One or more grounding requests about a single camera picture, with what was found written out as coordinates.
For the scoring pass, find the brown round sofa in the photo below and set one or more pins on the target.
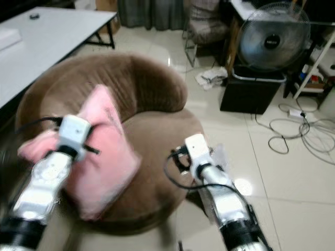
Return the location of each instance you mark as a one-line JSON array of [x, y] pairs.
[[157, 130]]

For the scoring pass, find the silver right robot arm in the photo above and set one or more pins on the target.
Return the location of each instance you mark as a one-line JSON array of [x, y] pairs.
[[225, 201]]

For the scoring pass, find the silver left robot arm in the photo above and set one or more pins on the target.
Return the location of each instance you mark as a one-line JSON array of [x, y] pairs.
[[42, 188]]

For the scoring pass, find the small black round object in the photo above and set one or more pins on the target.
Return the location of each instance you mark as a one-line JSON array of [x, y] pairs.
[[34, 16]]

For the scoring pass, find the grey cushioned chair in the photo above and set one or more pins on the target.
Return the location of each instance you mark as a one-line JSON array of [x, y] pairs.
[[207, 26]]

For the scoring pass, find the black box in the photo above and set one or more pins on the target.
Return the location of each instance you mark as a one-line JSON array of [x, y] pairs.
[[251, 94]]

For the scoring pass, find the white flat box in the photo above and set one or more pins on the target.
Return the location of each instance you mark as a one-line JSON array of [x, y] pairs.
[[8, 37]]

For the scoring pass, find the white crumpled cloth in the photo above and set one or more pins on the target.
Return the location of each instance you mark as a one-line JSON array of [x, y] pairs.
[[212, 78]]

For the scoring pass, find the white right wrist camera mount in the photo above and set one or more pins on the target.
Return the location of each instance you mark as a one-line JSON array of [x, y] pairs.
[[196, 147]]

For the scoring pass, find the white power strip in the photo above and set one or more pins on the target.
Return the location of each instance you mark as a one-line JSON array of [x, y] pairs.
[[297, 112]]

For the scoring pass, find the white metal frame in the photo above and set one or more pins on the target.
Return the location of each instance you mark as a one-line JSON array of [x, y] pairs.
[[314, 63]]

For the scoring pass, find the wooden desk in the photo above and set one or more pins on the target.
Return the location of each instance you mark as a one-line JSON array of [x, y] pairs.
[[233, 42]]

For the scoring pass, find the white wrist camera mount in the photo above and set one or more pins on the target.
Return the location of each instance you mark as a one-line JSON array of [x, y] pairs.
[[196, 147], [74, 130]]

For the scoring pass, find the large grey floor fan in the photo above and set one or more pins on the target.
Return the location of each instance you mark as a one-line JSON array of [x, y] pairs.
[[272, 39]]

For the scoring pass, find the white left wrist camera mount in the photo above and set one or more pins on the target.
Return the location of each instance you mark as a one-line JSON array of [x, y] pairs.
[[74, 130]]

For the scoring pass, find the grey curtain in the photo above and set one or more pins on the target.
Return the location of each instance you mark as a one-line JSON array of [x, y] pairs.
[[152, 13]]

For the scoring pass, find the white table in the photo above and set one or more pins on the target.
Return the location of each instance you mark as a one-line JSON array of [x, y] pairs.
[[52, 47]]

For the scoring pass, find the pink pillow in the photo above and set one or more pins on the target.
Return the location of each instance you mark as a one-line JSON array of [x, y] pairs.
[[110, 157]]

